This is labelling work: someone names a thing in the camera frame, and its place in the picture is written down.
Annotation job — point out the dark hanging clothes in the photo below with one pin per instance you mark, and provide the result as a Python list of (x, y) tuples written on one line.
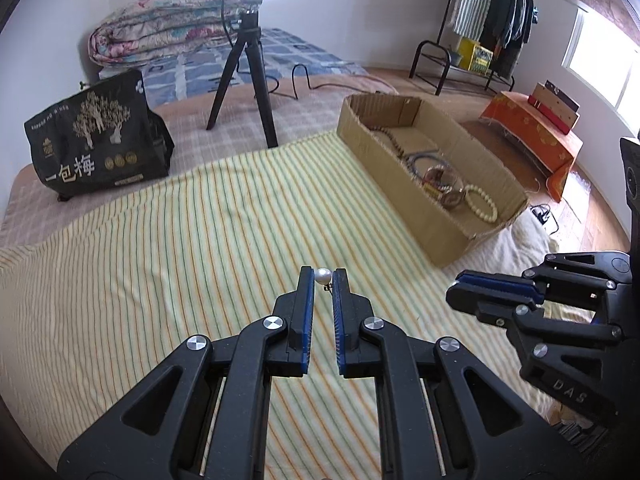
[(510, 15)]

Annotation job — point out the blue checked bedsheet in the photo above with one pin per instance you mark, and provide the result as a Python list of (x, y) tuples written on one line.
[(290, 50)]

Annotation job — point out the orange cloth-covered bench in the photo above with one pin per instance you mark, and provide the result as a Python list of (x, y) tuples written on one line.
[(525, 125)]

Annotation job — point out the window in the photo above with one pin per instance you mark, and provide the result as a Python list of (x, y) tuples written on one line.
[(600, 60)]

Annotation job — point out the pearl earring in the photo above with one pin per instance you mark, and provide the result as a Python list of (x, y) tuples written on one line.
[(322, 275)]

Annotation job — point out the yellow box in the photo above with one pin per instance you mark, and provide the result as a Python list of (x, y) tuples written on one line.
[(472, 55)]

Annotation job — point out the floral folded quilt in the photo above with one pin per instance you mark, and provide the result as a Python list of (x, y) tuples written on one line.
[(160, 25)]

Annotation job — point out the yellow striped cloth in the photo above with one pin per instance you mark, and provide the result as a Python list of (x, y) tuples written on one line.
[(200, 235)]

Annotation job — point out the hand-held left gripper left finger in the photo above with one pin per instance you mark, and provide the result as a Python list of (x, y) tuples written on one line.
[(309, 320)]

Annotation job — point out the brown plaid blanket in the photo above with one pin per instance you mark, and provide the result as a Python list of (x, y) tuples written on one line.
[(190, 125)]

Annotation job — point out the black printed bag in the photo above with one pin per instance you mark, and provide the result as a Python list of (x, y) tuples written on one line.
[(100, 150)]

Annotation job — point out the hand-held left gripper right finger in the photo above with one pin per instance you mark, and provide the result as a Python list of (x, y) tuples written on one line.
[(337, 320)]

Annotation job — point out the striped hanging cloth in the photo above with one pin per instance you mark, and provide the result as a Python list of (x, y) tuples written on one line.
[(475, 0)]

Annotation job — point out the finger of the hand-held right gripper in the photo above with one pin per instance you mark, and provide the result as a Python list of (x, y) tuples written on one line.
[(500, 282), (480, 302)]

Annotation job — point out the black tripod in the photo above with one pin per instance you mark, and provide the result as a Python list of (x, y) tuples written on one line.
[(248, 27)]

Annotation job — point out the cardboard box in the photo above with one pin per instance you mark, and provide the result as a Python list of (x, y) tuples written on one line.
[(380, 160)]

